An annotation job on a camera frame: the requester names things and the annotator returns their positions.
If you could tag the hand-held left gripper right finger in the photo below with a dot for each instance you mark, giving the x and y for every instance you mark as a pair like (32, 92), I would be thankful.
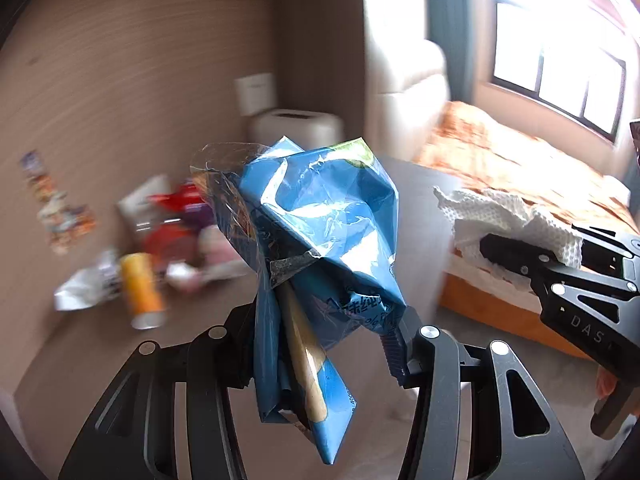
(395, 360)

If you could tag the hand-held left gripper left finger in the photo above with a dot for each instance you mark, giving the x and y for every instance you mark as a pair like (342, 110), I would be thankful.
(240, 340)

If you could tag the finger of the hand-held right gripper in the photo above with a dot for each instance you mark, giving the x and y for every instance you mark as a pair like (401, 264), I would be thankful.
(515, 255)
(610, 250)

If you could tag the white paper towel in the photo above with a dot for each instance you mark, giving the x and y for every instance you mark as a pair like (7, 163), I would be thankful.
(490, 215)

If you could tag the purple snack packet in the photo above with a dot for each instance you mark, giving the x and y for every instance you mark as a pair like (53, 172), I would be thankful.
(200, 216)

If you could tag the blue snack bag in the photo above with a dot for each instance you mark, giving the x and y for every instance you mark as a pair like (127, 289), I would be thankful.
(320, 220)

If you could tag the pink white wrapper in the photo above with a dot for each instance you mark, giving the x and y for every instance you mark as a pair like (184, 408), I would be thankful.
(215, 255)

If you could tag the bed with orange blanket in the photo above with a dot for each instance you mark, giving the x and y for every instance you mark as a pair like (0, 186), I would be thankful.
(500, 155)

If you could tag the yellow snack can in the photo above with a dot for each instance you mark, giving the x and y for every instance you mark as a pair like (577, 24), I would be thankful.
(141, 290)

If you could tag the red wrapper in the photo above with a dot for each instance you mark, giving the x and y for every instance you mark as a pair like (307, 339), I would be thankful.
(167, 245)

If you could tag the silver wrapper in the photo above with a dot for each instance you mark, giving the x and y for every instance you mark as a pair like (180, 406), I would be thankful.
(82, 285)

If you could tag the cream padded headboard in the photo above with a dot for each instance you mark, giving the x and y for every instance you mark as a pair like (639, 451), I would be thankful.
(410, 80)

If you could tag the white box appliance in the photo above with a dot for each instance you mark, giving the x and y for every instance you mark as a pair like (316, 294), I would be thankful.
(300, 127)

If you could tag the dark teal curtain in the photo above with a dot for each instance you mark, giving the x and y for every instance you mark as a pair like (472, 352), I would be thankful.
(450, 20)

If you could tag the white wall socket plate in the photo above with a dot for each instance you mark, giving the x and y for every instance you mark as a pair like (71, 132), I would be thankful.
(140, 197)

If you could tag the window with dark frame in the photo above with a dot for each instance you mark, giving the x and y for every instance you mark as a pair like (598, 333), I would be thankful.
(560, 50)

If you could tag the colourful wall stickers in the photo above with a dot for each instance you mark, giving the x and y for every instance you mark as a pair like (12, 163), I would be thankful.
(60, 215)

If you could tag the white wall panel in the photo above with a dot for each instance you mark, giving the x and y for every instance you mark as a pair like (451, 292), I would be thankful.
(256, 92)

